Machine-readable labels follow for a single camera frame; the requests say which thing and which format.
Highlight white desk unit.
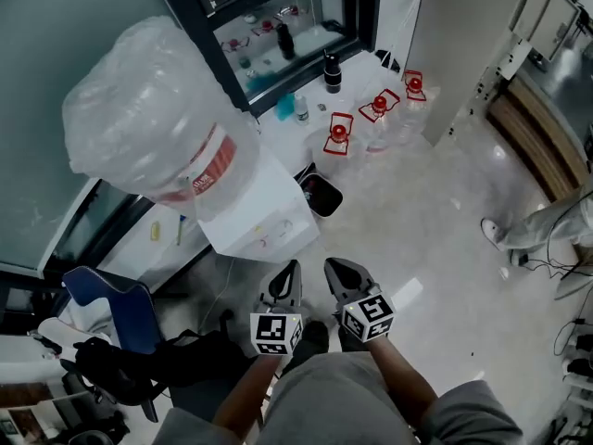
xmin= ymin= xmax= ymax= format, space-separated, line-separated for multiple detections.
xmin=508 ymin=0 xmax=593 ymax=66

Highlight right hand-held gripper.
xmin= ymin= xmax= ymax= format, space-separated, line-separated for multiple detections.
xmin=323 ymin=257 xmax=396 ymax=343

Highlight white paper sheet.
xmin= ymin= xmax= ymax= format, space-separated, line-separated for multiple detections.
xmin=400 ymin=276 xmax=425 ymax=304

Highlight white pillar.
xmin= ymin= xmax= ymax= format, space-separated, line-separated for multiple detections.
xmin=405 ymin=0 xmax=532 ymax=148

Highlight white water dispenser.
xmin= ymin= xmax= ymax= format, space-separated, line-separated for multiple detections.
xmin=194 ymin=145 xmax=322 ymax=264

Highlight black bag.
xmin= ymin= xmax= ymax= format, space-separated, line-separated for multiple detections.
xmin=72 ymin=328 xmax=260 ymax=408

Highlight black window frame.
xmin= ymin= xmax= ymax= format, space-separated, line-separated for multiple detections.
xmin=147 ymin=0 xmax=384 ymax=119

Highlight person's black shoe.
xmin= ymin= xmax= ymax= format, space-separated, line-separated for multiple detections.
xmin=282 ymin=320 xmax=331 ymax=375

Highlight black waste bin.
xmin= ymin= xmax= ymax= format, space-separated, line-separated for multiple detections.
xmin=296 ymin=170 xmax=345 ymax=220

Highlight person's grey shirt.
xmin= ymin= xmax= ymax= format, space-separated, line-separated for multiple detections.
xmin=162 ymin=350 xmax=525 ymax=445

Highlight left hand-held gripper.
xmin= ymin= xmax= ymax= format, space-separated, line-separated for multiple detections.
xmin=249 ymin=259 xmax=305 ymax=357

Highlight black thermos flask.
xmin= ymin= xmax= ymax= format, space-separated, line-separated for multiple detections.
xmin=322 ymin=50 xmax=345 ymax=95

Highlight black floor cable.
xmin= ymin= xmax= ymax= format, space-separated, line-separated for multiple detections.
xmin=509 ymin=187 xmax=593 ymax=298

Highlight blue chair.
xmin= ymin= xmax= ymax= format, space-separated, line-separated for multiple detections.
xmin=61 ymin=265 xmax=164 ymax=356

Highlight clear jug with red cap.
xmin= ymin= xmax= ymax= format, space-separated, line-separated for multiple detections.
xmin=398 ymin=69 xmax=440 ymax=145
xmin=357 ymin=87 xmax=402 ymax=155
xmin=307 ymin=111 xmax=359 ymax=178

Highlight person's right forearm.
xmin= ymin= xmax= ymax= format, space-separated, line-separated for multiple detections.
xmin=367 ymin=337 xmax=439 ymax=418

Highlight wooden boards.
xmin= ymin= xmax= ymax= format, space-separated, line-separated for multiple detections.
xmin=485 ymin=79 xmax=591 ymax=203

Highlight white low cabinet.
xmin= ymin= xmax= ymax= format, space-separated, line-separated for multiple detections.
xmin=96 ymin=200 xmax=212 ymax=293

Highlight teal cloth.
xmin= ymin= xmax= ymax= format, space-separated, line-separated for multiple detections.
xmin=275 ymin=92 xmax=297 ymax=121

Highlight large clear water bottle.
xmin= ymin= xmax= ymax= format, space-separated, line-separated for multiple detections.
xmin=61 ymin=15 xmax=261 ymax=223

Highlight person's left forearm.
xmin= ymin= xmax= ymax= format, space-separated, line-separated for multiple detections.
xmin=211 ymin=352 xmax=284 ymax=439

